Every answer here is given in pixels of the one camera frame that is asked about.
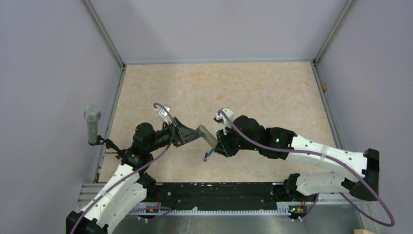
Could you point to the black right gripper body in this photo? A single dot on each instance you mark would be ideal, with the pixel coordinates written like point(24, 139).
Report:
point(231, 142)

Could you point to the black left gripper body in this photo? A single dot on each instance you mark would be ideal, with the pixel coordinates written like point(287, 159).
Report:
point(175, 137)

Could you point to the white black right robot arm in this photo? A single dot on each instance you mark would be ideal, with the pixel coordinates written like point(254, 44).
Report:
point(354, 173)

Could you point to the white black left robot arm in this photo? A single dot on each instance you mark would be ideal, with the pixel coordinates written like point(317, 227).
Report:
point(129, 184)

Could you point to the grey microphone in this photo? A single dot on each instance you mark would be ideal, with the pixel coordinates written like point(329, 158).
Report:
point(92, 115)

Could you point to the small tan block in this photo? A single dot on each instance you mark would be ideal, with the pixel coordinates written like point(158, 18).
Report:
point(324, 86)

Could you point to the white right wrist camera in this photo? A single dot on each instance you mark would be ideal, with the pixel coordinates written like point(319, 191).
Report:
point(224, 116)

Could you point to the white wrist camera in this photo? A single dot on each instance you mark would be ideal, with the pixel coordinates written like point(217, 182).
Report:
point(163, 115)
point(224, 116)

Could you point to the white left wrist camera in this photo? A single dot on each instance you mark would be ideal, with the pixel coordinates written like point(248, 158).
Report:
point(163, 115)

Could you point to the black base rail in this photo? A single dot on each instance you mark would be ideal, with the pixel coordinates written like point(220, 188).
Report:
point(227, 196)

